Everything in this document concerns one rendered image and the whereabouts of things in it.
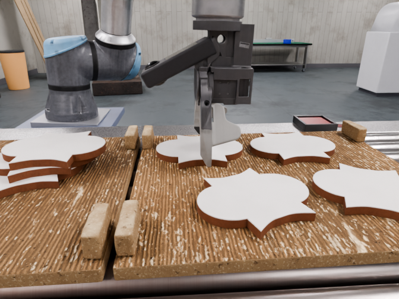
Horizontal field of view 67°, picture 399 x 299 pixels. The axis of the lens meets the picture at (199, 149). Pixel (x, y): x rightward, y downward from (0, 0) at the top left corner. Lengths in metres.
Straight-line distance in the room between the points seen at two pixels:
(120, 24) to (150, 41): 8.10
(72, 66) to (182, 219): 0.67
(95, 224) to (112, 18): 0.70
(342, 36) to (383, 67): 4.25
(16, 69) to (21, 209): 6.43
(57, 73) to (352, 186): 0.78
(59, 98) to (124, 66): 0.21
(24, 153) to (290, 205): 0.36
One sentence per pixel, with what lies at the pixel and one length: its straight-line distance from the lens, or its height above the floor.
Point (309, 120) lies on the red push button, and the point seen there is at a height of 0.93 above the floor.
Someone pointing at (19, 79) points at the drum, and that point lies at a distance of 6.85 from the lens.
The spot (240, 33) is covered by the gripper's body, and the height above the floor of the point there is 1.13.
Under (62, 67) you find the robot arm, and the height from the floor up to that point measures 1.03.
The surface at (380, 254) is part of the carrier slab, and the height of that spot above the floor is 0.93.
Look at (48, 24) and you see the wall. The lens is 8.99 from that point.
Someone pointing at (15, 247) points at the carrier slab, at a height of 0.94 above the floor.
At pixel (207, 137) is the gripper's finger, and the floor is 0.99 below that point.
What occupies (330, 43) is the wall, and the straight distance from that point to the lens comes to 10.02.
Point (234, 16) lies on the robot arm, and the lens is 0.44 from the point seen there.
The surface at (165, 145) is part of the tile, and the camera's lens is 0.52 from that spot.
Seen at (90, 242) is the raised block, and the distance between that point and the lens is 0.30.
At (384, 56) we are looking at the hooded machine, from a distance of 6.04.
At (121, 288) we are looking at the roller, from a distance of 0.32.
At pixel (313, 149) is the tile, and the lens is 0.53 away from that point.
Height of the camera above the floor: 1.13
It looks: 22 degrees down
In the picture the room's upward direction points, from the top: straight up
